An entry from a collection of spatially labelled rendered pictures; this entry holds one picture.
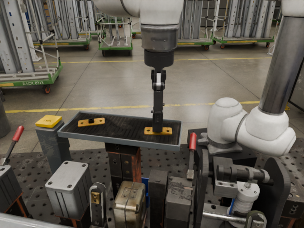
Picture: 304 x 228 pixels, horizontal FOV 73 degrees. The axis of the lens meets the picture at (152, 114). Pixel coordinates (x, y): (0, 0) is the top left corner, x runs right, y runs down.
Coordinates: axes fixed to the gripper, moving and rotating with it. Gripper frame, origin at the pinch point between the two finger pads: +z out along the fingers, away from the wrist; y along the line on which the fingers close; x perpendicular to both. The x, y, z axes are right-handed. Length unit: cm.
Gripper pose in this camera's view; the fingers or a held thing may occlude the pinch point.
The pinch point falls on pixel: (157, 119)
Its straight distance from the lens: 61.2
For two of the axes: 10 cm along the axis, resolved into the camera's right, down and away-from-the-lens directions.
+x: 10.0, 0.2, -0.3
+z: 0.0, 8.7, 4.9
